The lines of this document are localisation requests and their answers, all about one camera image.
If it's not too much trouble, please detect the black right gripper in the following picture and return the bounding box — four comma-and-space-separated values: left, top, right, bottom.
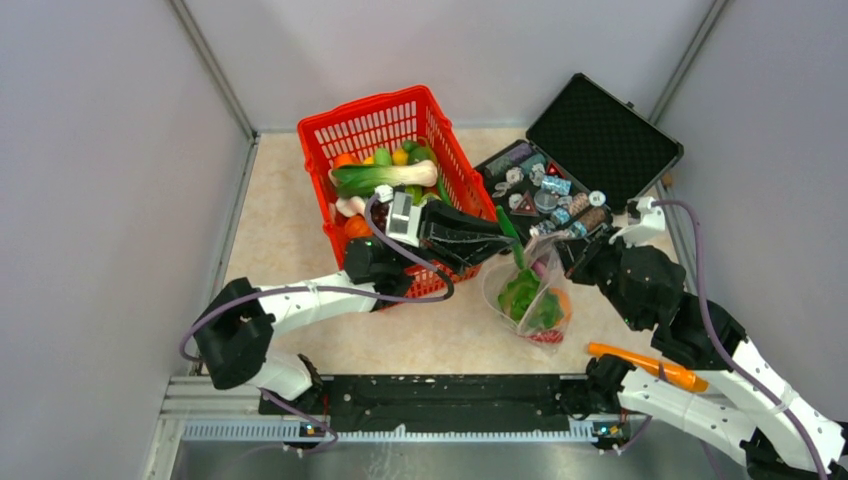
552, 222, 644, 330

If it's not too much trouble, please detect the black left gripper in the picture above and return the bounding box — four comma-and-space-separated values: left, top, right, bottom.
392, 197, 521, 277

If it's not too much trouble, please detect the green lettuce head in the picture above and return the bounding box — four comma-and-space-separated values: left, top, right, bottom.
496, 269, 562, 334

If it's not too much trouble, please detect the clear zip top bag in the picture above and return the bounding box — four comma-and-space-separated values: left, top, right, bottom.
482, 233, 574, 352

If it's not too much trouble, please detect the red chili pepper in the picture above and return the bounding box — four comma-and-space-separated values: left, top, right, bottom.
527, 330, 564, 345

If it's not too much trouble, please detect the pink purple onion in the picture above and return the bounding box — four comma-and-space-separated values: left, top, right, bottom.
531, 259, 549, 279

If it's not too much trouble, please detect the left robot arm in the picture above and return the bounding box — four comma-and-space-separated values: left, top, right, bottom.
180, 194, 520, 414

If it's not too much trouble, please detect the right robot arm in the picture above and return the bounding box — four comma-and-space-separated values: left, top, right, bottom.
555, 229, 847, 479

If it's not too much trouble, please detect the red triangle dealer card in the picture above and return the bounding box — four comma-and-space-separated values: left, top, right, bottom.
508, 191, 539, 217

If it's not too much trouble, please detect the orange mini pumpkin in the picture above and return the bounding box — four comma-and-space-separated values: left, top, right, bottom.
343, 215, 373, 239

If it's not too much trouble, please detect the clear round dealer button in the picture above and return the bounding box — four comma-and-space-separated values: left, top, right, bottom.
533, 190, 559, 214

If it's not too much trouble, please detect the green white bok choy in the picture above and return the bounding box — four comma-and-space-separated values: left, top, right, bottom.
330, 160, 438, 198

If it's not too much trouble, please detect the red plastic basket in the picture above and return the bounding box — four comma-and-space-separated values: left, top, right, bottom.
297, 85, 510, 310

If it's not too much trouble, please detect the black poker chip case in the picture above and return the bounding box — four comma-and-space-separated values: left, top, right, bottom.
476, 73, 684, 241

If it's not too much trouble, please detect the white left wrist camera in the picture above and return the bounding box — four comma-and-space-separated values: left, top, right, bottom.
375, 185, 423, 248

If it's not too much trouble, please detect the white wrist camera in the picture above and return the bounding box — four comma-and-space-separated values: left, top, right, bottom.
608, 196, 667, 247
375, 185, 423, 248

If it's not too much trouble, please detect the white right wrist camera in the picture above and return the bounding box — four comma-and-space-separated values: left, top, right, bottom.
608, 196, 667, 247

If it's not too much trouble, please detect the orange handled tool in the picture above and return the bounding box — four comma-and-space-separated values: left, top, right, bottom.
587, 342, 709, 393

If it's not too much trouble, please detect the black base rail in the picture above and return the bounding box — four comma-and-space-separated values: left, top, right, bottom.
293, 374, 636, 433

